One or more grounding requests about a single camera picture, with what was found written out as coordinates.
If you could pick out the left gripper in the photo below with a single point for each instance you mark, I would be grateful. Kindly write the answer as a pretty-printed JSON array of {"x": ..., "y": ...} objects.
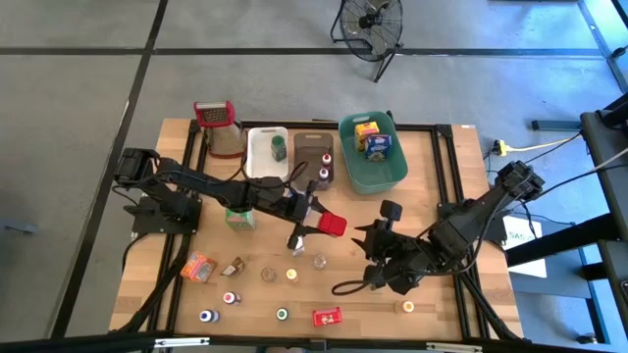
[{"x": 284, "y": 203}]

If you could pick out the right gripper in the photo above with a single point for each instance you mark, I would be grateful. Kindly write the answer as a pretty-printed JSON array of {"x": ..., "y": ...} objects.
[{"x": 402, "y": 260}]

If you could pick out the red-lid smoked paprika tin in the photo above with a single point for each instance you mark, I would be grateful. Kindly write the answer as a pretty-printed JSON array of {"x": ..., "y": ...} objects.
[{"x": 333, "y": 224}]

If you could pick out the white-lid seasoning jar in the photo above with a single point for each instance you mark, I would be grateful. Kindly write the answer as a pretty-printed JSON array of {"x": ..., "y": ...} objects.
[{"x": 298, "y": 252}]

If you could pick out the purple food colouring bottle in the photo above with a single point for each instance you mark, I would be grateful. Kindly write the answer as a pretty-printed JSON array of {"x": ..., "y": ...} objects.
[{"x": 323, "y": 175}]

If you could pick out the red food colouring bottle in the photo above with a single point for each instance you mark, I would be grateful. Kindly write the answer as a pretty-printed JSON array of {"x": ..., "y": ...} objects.
[{"x": 327, "y": 160}]

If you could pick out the green-lid spice jar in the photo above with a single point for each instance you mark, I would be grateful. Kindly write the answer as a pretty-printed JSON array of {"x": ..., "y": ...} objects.
[{"x": 279, "y": 149}]

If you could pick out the Frosted Flakes cereal box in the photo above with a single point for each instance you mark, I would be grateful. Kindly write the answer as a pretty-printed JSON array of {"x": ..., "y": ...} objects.
[{"x": 378, "y": 146}]

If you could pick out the yellow Corn Pops box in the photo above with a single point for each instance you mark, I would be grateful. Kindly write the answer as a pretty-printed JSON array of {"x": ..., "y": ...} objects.
[{"x": 365, "y": 129}]

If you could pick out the green food colouring bottle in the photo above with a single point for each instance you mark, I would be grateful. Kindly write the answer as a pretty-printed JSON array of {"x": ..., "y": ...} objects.
[{"x": 282, "y": 314}]

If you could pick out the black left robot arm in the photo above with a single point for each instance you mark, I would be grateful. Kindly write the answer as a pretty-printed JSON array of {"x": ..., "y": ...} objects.
[{"x": 206, "y": 181}]

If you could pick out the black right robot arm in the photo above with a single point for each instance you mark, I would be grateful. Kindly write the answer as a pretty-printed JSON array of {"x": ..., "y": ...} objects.
[{"x": 471, "y": 220}]

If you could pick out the small glass spice jar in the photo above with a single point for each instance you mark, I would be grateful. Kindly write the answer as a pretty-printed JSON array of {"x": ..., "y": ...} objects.
[
  {"x": 320, "y": 261},
  {"x": 268, "y": 274}
]

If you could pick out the green plastic bin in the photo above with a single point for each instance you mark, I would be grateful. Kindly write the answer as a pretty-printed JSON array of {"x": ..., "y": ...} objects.
[{"x": 378, "y": 176}]

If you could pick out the yellow food colouring bottle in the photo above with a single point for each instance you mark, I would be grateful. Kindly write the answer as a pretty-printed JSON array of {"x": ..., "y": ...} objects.
[{"x": 292, "y": 274}]

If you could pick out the brown plastic tray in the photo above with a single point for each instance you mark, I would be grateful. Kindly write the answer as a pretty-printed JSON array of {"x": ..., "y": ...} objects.
[{"x": 309, "y": 147}]

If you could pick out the orange food colouring bottle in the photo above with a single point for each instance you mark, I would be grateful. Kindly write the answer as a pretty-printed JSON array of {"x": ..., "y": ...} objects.
[{"x": 404, "y": 307}]

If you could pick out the white plastic bin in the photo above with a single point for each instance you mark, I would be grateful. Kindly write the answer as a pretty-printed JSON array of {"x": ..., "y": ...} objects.
[{"x": 260, "y": 157}]

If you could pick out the red Froot Loops box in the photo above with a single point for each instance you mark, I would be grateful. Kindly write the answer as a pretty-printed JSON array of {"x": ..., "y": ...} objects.
[{"x": 327, "y": 317}]

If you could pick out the red-lid brown container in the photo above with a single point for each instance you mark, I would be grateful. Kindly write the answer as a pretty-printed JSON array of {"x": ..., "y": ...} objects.
[{"x": 233, "y": 267}]

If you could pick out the pink food colouring bottle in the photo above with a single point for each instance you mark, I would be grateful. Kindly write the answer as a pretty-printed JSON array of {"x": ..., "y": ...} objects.
[{"x": 230, "y": 298}]

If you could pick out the orange snack box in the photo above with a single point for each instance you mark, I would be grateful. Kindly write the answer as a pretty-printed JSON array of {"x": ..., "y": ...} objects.
[{"x": 198, "y": 267}]

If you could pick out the blue food colouring bottle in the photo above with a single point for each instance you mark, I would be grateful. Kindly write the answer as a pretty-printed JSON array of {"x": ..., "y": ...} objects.
[{"x": 208, "y": 316}]

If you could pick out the white paper sheet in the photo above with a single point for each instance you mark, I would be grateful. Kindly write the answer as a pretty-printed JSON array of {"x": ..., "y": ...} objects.
[{"x": 530, "y": 269}]

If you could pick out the black diagonal rig strut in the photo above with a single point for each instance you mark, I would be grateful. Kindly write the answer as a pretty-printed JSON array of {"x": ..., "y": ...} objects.
[{"x": 564, "y": 240}]

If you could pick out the black floor fan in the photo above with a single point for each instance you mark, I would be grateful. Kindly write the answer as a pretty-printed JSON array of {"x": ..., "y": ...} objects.
[{"x": 367, "y": 20}]

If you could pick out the black caster wheel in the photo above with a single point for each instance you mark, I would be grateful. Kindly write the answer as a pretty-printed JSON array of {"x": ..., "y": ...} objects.
[{"x": 587, "y": 338}]

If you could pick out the black aluminium table frame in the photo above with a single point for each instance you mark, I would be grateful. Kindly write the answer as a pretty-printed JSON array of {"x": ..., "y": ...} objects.
[{"x": 422, "y": 127}]

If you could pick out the black camera rig crossbar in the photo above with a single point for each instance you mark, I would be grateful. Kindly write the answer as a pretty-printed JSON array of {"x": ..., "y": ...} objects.
[{"x": 73, "y": 343}]

